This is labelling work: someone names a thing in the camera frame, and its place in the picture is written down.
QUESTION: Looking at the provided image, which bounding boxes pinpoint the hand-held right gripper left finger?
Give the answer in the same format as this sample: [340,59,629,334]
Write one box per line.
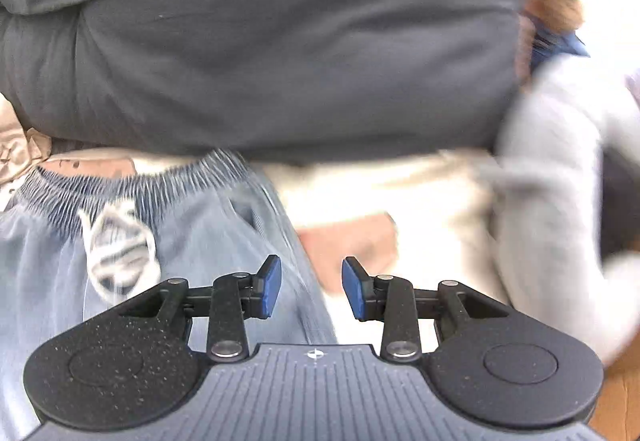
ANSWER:
[117,255,283,364]

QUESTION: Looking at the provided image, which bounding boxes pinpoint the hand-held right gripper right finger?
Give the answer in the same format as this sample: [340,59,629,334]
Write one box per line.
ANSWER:
[341,257,508,364]

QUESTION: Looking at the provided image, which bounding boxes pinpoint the light blue denim pants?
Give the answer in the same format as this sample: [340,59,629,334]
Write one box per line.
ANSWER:
[0,148,341,441]

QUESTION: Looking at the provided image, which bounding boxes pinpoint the cream printed bed sheet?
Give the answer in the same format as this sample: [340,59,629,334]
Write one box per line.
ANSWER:
[45,148,511,347]

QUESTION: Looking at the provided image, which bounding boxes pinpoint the white grey striped cloth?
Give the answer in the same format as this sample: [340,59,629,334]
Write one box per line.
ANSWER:
[77,201,163,307]

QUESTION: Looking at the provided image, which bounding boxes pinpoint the grey curved pillow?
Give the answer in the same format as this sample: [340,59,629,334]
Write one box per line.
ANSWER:
[480,53,640,367]

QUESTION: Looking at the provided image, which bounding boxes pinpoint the dark grey duvet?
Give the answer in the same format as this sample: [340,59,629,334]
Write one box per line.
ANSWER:
[0,0,538,166]

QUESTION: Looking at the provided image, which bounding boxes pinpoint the black cloth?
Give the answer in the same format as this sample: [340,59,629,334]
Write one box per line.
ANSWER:
[600,146,640,262]

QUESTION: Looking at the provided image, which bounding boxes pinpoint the beige crumpled cloth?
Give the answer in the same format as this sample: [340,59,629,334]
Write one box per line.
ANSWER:
[0,93,56,212]

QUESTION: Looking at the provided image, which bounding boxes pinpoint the brown cardboard sheet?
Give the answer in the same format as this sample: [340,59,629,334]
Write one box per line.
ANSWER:
[587,346,640,441]

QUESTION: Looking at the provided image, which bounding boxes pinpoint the dark blue cloth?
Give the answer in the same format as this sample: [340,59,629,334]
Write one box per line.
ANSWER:
[530,18,591,72]

